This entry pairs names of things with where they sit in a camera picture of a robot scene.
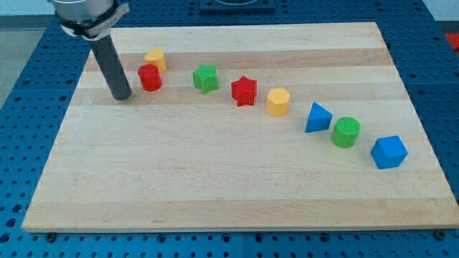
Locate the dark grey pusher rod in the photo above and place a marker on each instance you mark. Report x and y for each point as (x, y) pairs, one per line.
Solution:
(111, 67)

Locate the red cylinder block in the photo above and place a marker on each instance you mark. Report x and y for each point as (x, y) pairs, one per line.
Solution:
(150, 77)

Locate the yellow heart block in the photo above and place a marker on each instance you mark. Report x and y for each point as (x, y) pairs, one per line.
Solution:
(156, 57)

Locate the green star block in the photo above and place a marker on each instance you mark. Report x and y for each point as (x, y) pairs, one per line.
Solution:
(205, 78)

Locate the red star block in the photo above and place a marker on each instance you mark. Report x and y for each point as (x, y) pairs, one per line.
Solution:
(244, 91)

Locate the yellow hexagon block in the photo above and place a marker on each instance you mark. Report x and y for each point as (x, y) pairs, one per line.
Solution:
(278, 101)

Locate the light wooden board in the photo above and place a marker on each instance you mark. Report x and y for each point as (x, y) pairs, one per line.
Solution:
(177, 159)

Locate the blue triangle block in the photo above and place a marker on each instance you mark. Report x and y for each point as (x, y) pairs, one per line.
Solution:
(319, 119)

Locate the green cylinder block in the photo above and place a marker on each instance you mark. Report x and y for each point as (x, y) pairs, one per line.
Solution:
(345, 132)

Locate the blue cube block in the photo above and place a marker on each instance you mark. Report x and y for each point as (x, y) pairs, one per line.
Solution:
(388, 152)

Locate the red object at right edge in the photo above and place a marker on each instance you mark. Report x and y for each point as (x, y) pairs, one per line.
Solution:
(453, 40)

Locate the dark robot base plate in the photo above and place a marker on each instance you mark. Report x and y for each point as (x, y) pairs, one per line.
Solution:
(208, 6)

